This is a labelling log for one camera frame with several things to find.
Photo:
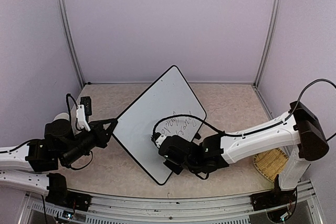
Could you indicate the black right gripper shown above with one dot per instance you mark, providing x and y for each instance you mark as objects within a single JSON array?
[{"x": 174, "y": 168}]

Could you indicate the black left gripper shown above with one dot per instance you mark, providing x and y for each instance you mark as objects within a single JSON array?
[{"x": 103, "y": 137}]

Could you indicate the white whiteboard black frame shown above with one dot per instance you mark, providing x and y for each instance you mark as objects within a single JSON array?
[{"x": 168, "y": 106}]

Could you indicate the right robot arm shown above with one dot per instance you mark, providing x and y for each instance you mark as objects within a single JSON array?
[{"x": 298, "y": 128}]

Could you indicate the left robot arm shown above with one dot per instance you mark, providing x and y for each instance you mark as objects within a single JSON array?
[{"x": 62, "y": 146}]

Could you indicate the black whiteboard stand foot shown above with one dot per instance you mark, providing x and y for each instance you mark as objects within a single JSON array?
[{"x": 197, "y": 136}]

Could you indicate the light blue mug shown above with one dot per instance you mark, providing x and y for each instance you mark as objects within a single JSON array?
[{"x": 62, "y": 116}]

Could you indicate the woven bamboo tray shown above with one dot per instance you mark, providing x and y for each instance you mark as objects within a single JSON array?
[{"x": 270, "y": 163}]

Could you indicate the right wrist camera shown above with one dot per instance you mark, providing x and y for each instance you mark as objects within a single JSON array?
[{"x": 158, "y": 139}]

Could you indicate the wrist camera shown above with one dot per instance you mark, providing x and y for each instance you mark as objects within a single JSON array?
[
  {"x": 83, "y": 112},
  {"x": 158, "y": 139}
]

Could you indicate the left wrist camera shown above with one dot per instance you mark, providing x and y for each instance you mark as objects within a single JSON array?
[{"x": 83, "y": 112}]

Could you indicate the front aluminium rail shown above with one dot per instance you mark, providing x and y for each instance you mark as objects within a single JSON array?
[{"x": 118, "y": 209}]

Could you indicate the left aluminium corner post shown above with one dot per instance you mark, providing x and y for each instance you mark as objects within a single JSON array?
[{"x": 70, "y": 42}]

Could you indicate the aluminium corner post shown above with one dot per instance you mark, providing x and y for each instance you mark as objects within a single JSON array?
[
  {"x": 267, "y": 45},
  {"x": 70, "y": 42}
]

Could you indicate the right aluminium corner post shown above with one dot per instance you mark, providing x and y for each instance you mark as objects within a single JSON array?
[{"x": 267, "y": 45}]

